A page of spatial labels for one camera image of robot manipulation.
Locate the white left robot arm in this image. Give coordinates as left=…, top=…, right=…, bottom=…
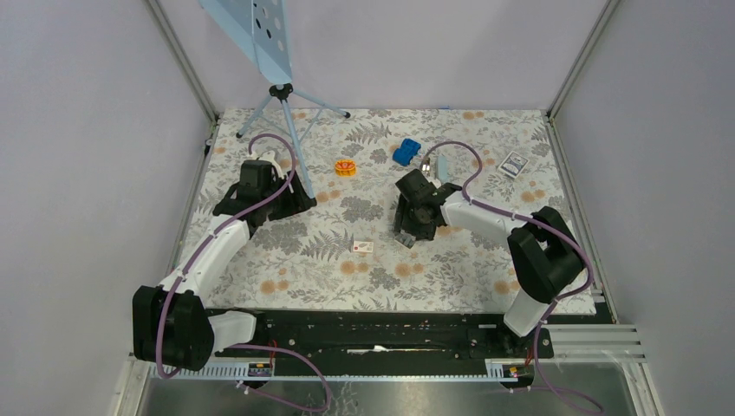
left=132, top=158, right=316, bottom=371

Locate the blue toy car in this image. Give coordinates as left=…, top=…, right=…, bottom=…
left=392, top=138, right=421, bottom=166

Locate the cardboard staple box sleeve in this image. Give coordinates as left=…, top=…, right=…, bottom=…
left=352, top=240, right=374, bottom=254

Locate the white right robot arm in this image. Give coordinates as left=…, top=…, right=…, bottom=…
left=394, top=169, right=586, bottom=357

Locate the silver stapler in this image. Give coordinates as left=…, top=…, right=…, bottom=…
left=420, top=154, right=449, bottom=182

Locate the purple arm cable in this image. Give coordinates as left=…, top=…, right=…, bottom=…
left=421, top=140, right=607, bottom=416
left=154, top=133, right=335, bottom=414

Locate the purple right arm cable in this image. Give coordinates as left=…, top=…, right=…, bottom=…
left=421, top=140, right=607, bottom=416

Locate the orange tape roll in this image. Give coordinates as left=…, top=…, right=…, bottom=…
left=335, top=159, right=356, bottom=177

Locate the floral tablecloth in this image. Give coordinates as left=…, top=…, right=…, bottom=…
left=205, top=108, right=569, bottom=313

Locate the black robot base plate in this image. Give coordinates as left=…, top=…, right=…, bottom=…
left=220, top=309, right=554, bottom=377

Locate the blue music stand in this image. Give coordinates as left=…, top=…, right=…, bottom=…
left=199, top=0, right=351, bottom=198

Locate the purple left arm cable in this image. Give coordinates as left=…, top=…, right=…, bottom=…
left=154, top=133, right=335, bottom=414

